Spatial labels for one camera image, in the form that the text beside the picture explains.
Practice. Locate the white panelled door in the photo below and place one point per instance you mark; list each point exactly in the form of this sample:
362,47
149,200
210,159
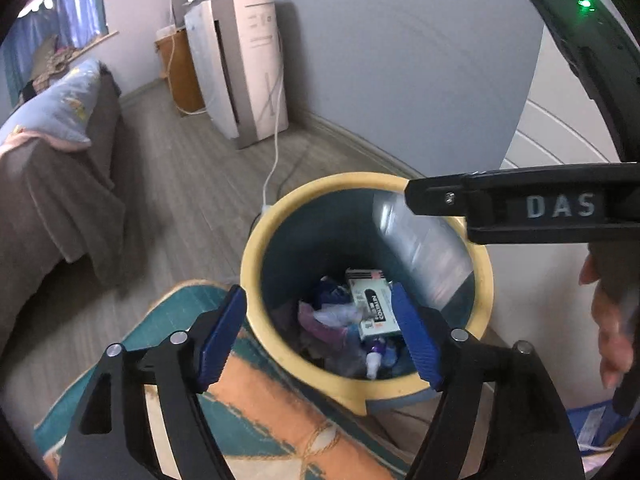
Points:
555,130

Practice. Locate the pink snack wrapper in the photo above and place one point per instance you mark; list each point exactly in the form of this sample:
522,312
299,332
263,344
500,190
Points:
320,325

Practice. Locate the blue wet wipes packet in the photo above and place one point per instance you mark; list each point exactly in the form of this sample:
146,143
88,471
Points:
330,290

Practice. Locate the teal yellow-rimmed trash bin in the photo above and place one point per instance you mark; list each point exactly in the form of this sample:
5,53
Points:
300,260

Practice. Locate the patterned teal orange cushion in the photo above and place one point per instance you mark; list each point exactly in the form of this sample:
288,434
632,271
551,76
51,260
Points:
260,410

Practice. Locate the white air purifier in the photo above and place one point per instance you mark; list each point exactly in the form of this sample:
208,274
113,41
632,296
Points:
250,75

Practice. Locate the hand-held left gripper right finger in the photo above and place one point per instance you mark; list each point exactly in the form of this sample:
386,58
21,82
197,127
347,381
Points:
417,340

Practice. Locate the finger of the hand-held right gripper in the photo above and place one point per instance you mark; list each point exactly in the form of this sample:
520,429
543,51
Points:
435,195

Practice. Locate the clear plastic bag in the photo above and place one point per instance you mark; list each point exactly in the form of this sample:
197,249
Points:
425,260

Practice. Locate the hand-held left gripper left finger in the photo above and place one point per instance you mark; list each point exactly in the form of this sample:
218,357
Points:
220,340

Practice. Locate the purple tube white cap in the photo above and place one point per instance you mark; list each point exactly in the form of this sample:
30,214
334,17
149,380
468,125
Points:
374,360

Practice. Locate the plaid cloth pile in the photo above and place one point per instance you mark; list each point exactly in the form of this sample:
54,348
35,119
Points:
55,57

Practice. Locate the white power strip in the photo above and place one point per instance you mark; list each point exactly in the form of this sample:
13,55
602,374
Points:
262,212

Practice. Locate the blue curtain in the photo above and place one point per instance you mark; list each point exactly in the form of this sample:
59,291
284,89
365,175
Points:
80,5

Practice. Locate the blue packaging bag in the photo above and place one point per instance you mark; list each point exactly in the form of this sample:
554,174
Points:
595,425

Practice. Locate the small white carton box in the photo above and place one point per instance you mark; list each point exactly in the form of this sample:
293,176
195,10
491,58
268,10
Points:
372,305

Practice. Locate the grey bedspread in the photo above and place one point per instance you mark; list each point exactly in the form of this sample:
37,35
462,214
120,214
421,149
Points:
50,200

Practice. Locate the person's right hand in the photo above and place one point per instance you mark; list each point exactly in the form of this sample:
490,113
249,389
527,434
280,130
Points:
612,330

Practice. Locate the wooden cabinet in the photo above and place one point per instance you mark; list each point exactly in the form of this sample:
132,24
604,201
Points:
185,75

